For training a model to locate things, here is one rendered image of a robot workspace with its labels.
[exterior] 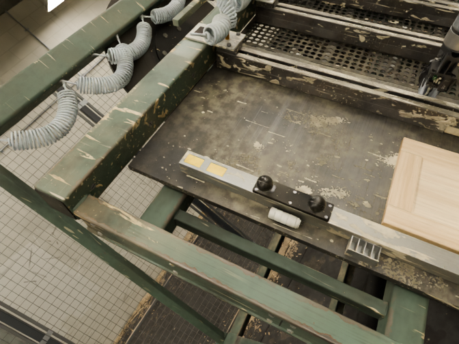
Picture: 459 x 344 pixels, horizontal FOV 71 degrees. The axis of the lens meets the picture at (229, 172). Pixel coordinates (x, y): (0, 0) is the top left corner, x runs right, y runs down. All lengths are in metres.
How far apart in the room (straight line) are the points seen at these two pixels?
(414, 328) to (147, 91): 0.92
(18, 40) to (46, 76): 4.53
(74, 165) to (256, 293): 0.54
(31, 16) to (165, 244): 5.52
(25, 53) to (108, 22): 4.30
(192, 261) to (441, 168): 0.72
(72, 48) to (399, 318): 1.36
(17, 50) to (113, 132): 4.94
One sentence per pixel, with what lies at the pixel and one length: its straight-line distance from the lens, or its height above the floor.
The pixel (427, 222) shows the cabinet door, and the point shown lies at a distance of 0.93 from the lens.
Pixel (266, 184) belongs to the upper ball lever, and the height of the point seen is 1.51.
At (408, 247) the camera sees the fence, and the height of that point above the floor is 1.18.
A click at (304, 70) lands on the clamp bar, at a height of 1.51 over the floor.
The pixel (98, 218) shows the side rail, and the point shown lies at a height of 1.71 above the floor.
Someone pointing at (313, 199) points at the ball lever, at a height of 1.43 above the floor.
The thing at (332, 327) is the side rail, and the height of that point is 1.27.
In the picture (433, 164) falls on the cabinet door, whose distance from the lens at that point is 1.06.
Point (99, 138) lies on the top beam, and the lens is 0.93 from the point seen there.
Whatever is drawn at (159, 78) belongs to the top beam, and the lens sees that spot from 1.07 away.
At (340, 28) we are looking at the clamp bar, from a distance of 1.42.
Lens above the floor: 1.79
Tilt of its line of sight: 17 degrees down
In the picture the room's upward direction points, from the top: 48 degrees counter-clockwise
